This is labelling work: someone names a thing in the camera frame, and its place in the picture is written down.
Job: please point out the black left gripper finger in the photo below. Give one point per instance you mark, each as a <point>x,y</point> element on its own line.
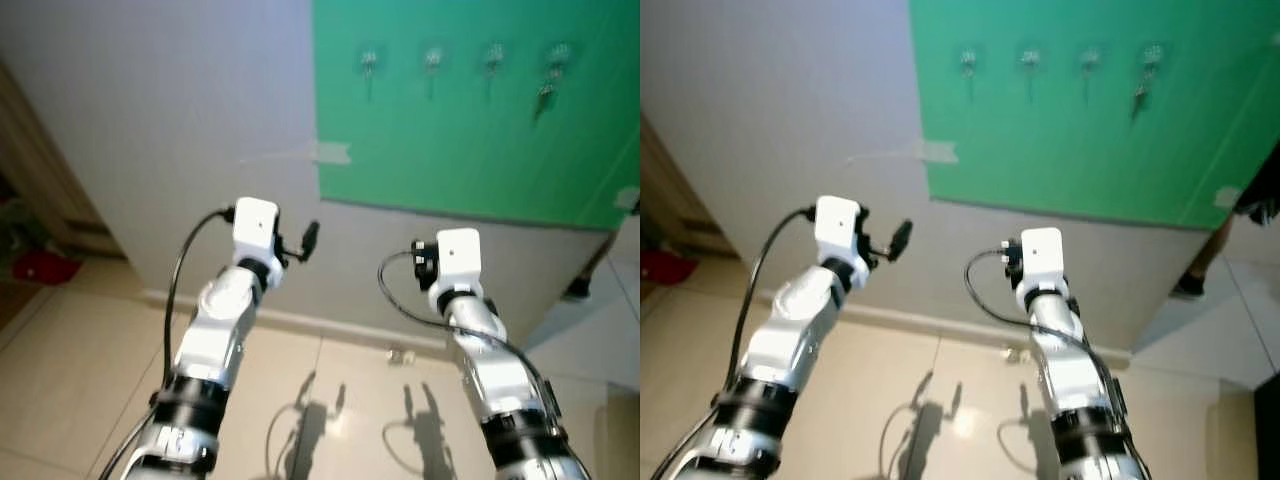
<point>900,238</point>
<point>310,237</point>

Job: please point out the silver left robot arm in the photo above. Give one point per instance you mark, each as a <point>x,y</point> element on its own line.
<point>795,340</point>
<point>215,330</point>

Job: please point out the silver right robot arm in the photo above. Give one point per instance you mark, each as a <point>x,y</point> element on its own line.
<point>495,370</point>
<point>1075,380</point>

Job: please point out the clear adhesive metal hook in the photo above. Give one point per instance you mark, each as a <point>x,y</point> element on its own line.
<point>1152,53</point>
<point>968,60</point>
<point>1030,57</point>
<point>1091,57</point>
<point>558,53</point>
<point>432,58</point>
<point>369,62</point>
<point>494,55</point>

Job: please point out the pale tape strip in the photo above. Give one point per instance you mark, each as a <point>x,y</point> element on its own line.
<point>1228,198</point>
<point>938,152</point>
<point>628,198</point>
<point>333,153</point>

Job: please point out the small metal floor stopper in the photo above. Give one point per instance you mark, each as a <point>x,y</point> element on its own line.
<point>1017,355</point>
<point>402,355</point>

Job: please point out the person in dark clothes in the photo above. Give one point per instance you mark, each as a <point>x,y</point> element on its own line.
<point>1190,287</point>
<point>578,291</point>

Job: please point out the red floor object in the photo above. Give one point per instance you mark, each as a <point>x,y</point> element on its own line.
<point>665,267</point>
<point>42,267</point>

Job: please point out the brown wooden furniture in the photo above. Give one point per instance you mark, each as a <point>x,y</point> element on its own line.
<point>40,170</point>
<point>665,200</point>

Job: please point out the metal key bunch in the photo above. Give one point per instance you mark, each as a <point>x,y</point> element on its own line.
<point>1140,98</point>

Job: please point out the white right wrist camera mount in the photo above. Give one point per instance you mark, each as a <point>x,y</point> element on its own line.
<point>1042,255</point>
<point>460,255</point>

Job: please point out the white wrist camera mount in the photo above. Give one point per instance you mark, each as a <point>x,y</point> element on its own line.
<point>838,225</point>
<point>1042,255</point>
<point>460,255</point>
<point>255,225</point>

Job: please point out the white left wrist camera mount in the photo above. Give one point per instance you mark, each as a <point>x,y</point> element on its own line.
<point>838,225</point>
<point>255,225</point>

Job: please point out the green wall board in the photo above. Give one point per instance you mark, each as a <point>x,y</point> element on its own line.
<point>1050,150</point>
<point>450,150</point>

